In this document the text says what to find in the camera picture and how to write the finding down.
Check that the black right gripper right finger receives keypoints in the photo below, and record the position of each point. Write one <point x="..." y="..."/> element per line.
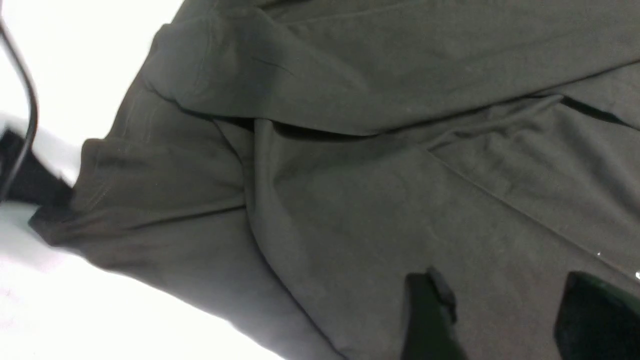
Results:
<point x="597" y="320"/>

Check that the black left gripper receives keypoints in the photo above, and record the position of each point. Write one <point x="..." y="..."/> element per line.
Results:
<point x="36" y="182"/>

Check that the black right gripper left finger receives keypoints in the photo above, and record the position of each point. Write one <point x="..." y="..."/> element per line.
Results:
<point x="431" y="315"/>

